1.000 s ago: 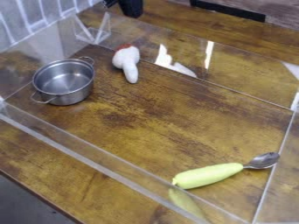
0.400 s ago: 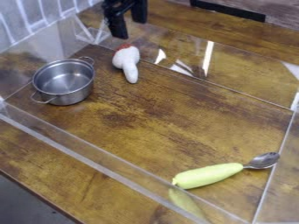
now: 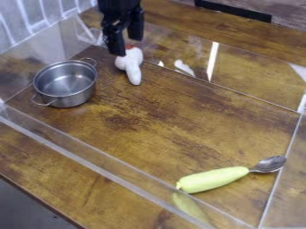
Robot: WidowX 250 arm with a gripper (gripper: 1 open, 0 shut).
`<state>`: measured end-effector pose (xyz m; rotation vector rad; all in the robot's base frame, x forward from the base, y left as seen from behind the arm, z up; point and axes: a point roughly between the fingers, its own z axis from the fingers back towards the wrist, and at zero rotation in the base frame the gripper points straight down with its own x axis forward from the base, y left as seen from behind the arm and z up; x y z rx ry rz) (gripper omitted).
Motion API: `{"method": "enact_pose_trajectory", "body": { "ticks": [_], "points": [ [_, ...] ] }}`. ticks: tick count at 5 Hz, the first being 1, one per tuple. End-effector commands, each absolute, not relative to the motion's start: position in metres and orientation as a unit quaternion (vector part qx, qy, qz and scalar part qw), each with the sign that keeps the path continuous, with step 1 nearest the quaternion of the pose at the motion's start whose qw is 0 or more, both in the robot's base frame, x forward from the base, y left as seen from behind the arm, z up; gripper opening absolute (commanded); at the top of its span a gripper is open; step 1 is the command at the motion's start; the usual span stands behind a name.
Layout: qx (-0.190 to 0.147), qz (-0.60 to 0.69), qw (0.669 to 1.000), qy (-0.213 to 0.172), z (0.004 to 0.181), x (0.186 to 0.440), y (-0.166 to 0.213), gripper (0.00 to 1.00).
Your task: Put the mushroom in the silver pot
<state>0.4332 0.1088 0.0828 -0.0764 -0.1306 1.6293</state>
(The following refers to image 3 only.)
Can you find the white plush mushroom red cap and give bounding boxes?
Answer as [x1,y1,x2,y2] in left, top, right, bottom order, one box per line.
[115,46,143,86]

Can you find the silver metal pot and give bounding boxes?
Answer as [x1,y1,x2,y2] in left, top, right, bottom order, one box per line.
[31,57,97,108]

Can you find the black bar on back table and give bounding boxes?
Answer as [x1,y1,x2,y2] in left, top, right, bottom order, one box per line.
[194,0,273,23]

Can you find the green handled metal spoon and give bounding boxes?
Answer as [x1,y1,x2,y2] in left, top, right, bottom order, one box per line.
[175,156,287,193]

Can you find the clear acrylic enclosure wall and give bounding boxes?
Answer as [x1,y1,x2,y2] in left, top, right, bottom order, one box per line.
[0,0,306,229]

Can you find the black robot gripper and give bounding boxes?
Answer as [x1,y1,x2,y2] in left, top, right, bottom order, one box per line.
[96,0,144,56]

